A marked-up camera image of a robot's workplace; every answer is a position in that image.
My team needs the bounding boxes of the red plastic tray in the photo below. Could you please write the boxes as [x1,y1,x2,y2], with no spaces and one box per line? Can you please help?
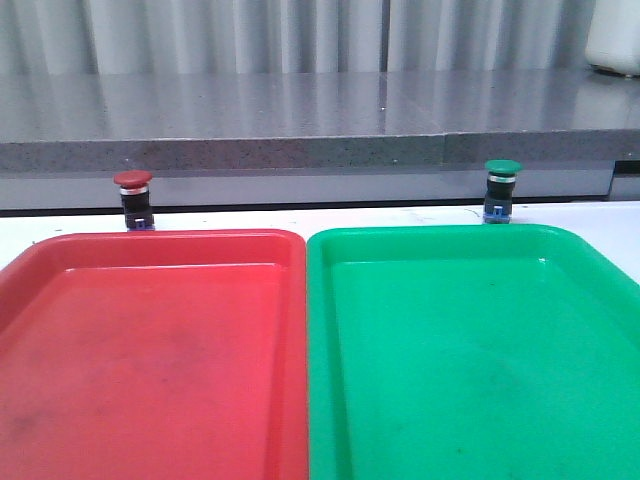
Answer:
[1,230,309,479]

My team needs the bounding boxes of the red mushroom push button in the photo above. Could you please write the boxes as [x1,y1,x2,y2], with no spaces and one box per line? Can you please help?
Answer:
[113,170,155,231]

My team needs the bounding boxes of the green mushroom push button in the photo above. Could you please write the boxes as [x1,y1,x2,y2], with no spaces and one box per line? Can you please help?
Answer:
[483,159,522,224]

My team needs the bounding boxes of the grey stone counter slab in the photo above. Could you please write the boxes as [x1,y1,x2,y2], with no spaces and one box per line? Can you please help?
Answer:
[1,69,639,177]

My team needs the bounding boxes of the green plastic tray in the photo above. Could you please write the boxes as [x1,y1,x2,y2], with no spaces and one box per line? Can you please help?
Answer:
[308,225,639,479]

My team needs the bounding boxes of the white container in background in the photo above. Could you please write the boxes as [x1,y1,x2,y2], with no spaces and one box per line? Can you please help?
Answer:
[585,0,639,77]

